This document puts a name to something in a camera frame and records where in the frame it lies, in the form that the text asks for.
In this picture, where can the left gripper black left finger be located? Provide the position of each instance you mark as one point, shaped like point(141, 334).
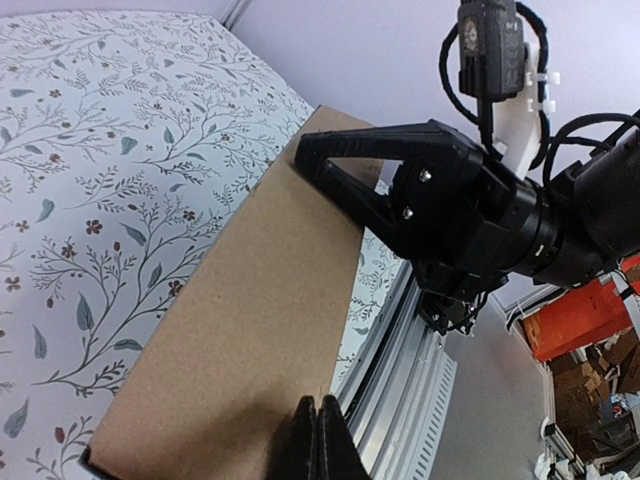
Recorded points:
point(296, 458)

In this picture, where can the aluminium front rail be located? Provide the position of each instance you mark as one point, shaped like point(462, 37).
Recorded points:
point(396, 394)

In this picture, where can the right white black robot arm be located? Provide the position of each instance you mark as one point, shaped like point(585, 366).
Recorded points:
point(597, 204)

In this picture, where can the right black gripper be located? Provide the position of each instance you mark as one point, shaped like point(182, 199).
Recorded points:
point(401, 182)

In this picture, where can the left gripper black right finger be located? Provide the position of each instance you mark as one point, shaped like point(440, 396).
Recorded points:
point(338, 456)

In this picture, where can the right aluminium frame post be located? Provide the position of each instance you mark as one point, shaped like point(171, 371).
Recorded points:
point(234, 12)

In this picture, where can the floral patterned table mat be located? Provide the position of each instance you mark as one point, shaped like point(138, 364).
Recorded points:
point(128, 140)

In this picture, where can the orange machine in background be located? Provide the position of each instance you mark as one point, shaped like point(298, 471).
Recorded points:
point(577, 319)

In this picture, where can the cardboard clutter in background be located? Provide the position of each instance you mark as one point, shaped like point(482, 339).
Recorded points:
point(596, 392)

